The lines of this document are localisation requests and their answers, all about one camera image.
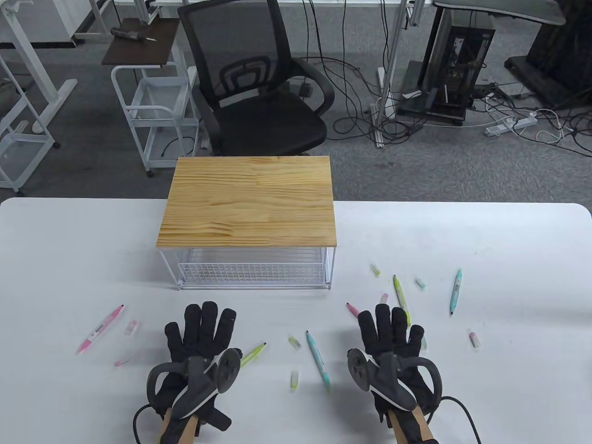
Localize black tracking controller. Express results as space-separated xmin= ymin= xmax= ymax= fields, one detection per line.
xmin=147 ymin=348 xmax=243 ymax=420
xmin=347 ymin=348 xmax=443 ymax=412

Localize white power strip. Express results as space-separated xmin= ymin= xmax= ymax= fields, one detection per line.
xmin=484 ymin=116 xmax=539 ymax=137

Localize dark brown side table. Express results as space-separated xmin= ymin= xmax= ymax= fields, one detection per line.
xmin=101 ymin=18 xmax=182 ymax=66

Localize teal double-ended highlighter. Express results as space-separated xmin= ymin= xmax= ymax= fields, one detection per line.
xmin=450 ymin=268 xmax=463 ymax=316
xmin=305 ymin=330 xmax=332 ymax=392

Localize white desk leg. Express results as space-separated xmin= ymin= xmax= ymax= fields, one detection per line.
xmin=0 ymin=0 xmax=78 ymax=136

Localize person's left forearm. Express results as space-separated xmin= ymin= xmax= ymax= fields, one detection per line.
xmin=157 ymin=407 xmax=203 ymax=444

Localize black floor cables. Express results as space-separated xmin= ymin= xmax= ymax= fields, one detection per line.
xmin=472 ymin=82 xmax=592 ymax=158
xmin=296 ymin=0 xmax=428 ymax=142

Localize person's left hand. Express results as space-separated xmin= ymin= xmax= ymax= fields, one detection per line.
xmin=149 ymin=302 xmax=243 ymax=432

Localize yellow-green double-ended highlighter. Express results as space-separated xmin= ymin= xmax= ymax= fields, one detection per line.
xmin=240 ymin=342 xmax=267 ymax=369
xmin=393 ymin=275 xmax=412 ymax=327

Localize person's right forearm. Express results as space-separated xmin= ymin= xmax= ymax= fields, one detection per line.
xmin=386 ymin=405 xmax=438 ymax=444

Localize black mesh office chair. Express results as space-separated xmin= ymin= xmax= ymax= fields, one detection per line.
xmin=177 ymin=0 xmax=336 ymax=158

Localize black computer tower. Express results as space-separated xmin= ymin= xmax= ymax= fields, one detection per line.
xmin=419 ymin=25 xmax=496 ymax=122

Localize person's right hand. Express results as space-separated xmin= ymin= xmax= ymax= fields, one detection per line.
xmin=357 ymin=304 xmax=442 ymax=424

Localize grey standing desk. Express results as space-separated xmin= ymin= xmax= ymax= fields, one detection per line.
xmin=398 ymin=0 xmax=567 ymax=128

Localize white wire basket drawer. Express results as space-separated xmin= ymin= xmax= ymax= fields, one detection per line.
xmin=177 ymin=247 xmax=332 ymax=290

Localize black machine base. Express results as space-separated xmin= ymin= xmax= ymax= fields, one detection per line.
xmin=504 ymin=13 xmax=592 ymax=110

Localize black handled screwdriver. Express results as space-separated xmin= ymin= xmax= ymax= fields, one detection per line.
xmin=110 ymin=27 xmax=158 ymax=43

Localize black glove cable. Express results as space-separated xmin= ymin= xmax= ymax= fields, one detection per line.
xmin=439 ymin=396 xmax=481 ymax=444
xmin=133 ymin=403 xmax=160 ymax=444

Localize wooden top wire rack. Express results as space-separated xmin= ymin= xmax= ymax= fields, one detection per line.
xmin=156 ymin=156 xmax=339 ymax=291

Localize aluminium profile post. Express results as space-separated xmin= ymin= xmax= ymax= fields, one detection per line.
xmin=372 ymin=0 xmax=417 ymax=149

